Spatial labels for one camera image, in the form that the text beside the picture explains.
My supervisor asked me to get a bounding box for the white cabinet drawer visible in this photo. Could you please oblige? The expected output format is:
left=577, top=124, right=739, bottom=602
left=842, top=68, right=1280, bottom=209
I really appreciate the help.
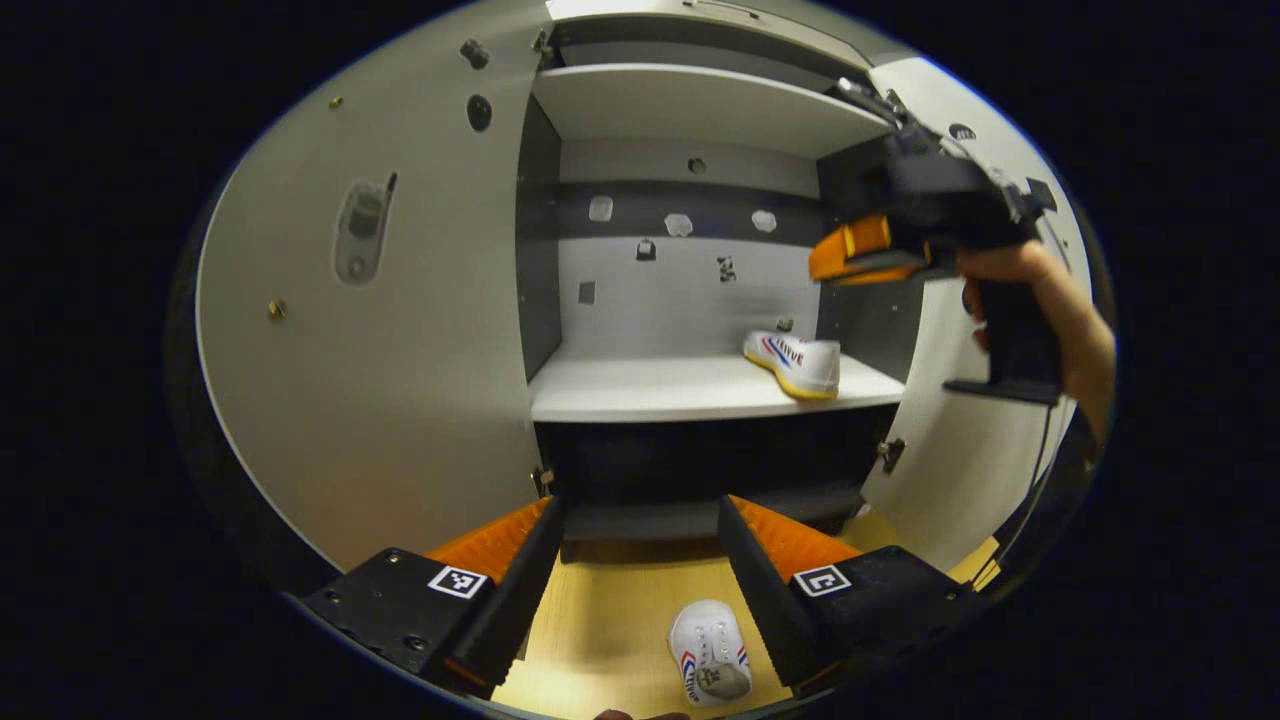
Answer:
left=545, top=0, right=916, bottom=66

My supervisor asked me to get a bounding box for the white shoe cabinet door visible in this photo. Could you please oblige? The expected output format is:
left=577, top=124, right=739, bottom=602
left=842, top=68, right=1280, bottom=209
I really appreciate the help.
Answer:
left=195, top=10, right=561, bottom=573
left=860, top=55, right=1096, bottom=573

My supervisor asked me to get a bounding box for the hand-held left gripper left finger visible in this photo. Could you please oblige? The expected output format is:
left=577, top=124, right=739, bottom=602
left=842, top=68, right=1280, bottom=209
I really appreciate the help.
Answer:
left=300, top=495, right=568, bottom=701

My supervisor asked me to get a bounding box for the white shoe cabinet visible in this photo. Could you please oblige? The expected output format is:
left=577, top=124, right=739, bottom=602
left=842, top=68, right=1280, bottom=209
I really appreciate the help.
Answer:
left=515, top=0, right=926, bottom=561

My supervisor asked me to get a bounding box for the white cabinet shelf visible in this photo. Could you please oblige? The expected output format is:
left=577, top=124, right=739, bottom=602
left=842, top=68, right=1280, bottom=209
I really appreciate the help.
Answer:
left=528, top=345, right=906, bottom=423
left=531, top=63, right=896, bottom=159

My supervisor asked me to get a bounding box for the white canvas shoe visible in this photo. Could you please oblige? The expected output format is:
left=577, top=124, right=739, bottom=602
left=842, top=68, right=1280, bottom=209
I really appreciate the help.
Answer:
left=668, top=599, right=753, bottom=709
left=742, top=330, right=842, bottom=402

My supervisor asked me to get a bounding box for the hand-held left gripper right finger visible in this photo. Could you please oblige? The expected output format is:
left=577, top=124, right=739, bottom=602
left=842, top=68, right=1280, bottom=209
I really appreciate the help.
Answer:
left=717, top=495, right=986, bottom=696

